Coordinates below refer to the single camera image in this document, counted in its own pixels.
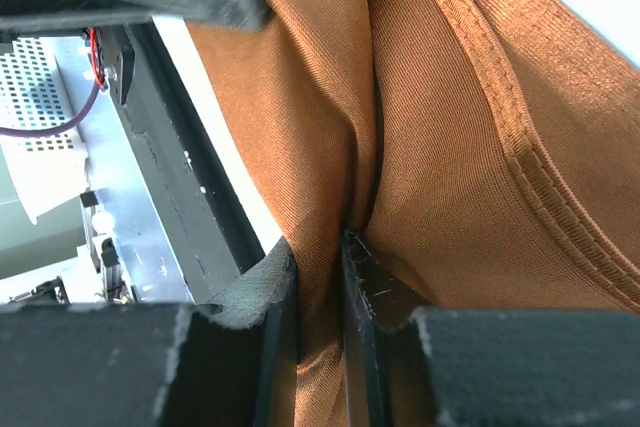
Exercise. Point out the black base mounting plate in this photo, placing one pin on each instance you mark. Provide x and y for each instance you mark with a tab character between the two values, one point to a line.
232	244

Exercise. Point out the orange cloth napkin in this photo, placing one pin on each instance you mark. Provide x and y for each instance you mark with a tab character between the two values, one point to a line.
487	150

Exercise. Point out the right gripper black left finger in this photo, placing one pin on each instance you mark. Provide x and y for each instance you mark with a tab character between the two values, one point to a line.
228	362

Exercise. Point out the white slotted cable duct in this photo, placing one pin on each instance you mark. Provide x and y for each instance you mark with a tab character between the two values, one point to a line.
45	172

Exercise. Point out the aluminium front frame rail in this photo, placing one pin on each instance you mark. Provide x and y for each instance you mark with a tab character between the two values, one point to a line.
140	167

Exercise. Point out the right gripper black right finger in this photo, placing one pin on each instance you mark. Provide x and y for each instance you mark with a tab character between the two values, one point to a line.
408	363

